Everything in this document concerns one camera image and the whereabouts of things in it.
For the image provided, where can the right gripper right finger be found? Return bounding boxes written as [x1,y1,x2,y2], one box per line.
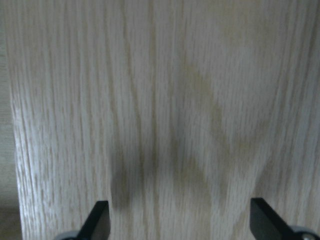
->
[249,198,303,240]

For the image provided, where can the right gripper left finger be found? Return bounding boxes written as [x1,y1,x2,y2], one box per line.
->
[76,200,111,240]

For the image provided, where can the wooden drawer cabinet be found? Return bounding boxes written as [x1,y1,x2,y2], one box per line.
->
[2,0,320,240]

